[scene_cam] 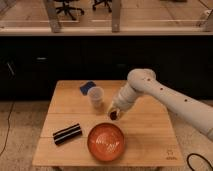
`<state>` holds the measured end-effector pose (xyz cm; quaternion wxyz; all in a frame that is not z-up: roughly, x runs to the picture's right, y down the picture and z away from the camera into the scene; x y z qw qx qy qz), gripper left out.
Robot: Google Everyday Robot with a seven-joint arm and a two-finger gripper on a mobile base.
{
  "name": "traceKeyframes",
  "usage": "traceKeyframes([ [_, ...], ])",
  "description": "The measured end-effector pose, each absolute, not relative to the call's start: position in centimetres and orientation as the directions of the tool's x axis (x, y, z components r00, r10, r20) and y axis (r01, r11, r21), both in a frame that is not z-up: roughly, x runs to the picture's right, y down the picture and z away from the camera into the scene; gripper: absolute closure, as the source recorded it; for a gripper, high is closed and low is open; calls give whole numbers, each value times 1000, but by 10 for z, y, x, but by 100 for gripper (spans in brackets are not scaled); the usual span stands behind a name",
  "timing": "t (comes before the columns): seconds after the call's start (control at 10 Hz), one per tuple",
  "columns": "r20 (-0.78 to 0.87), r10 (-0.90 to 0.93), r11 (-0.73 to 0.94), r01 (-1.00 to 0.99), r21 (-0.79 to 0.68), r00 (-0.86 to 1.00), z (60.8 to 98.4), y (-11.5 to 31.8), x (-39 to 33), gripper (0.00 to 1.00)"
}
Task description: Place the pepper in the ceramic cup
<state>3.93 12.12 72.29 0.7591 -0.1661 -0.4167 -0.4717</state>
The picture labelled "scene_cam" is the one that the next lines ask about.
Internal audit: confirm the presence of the dark red pepper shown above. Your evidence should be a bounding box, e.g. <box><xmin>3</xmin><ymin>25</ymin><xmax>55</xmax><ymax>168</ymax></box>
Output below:
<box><xmin>110</xmin><ymin>111</ymin><xmax>117</xmax><ymax>120</ymax></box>

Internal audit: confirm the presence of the black cable floor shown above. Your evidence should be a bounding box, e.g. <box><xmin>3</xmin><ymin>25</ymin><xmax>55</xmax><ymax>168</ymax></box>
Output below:
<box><xmin>0</xmin><ymin>99</ymin><xmax>16</xmax><ymax>158</ymax></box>
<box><xmin>186</xmin><ymin>152</ymin><xmax>213</xmax><ymax>171</ymax></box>

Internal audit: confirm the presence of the office chair left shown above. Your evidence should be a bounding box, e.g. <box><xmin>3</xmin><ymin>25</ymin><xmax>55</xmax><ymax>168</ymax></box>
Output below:
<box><xmin>54</xmin><ymin>0</ymin><xmax>84</xmax><ymax>21</ymax></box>

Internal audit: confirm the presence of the black cable left floor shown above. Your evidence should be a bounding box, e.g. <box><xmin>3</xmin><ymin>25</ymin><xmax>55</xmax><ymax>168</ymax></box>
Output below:
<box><xmin>0</xmin><ymin>99</ymin><xmax>16</xmax><ymax>158</ymax></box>

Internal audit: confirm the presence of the wooden table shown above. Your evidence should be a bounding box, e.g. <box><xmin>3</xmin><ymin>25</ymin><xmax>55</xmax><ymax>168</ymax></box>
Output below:
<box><xmin>33</xmin><ymin>81</ymin><xmax>183</xmax><ymax>167</ymax></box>

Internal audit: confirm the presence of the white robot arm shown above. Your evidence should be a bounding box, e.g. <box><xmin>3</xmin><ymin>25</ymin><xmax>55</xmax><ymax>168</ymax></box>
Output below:
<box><xmin>107</xmin><ymin>69</ymin><xmax>213</xmax><ymax>141</ymax></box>

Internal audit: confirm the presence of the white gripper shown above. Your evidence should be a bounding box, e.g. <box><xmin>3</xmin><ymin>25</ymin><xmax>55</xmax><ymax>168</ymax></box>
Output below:
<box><xmin>107</xmin><ymin>83</ymin><xmax>139</xmax><ymax>120</ymax></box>

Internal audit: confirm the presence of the office chair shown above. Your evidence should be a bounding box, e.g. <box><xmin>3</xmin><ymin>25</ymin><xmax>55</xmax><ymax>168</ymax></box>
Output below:
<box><xmin>91</xmin><ymin>0</ymin><xmax>113</xmax><ymax>14</ymax></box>
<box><xmin>54</xmin><ymin>0</ymin><xmax>84</xmax><ymax>21</ymax></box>

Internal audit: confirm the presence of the orange bowl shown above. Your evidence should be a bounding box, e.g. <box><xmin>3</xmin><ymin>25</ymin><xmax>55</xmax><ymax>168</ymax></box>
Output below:
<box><xmin>87</xmin><ymin>123</ymin><xmax>125</xmax><ymax>162</ymax></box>

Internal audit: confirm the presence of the black white striped cloth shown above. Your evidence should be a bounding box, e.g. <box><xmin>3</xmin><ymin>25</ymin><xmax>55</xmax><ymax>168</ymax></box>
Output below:
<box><xmin>53</xmin><ymin>124</ymin><xmax>82</xmax><ymax>145</ymax></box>

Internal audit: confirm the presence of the office chair right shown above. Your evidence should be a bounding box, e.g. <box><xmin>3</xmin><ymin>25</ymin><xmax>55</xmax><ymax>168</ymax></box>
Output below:
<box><xmin>91</xmin><ymin>0</ymin><xmax>113</xmax><ymax>14</ymax></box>

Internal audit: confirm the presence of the black cable right floor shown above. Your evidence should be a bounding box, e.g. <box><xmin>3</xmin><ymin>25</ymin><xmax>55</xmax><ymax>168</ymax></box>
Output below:
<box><xmin>186</xmin><ymin>152</ymin><xmax>213</xmax><ymax>171</ymax></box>

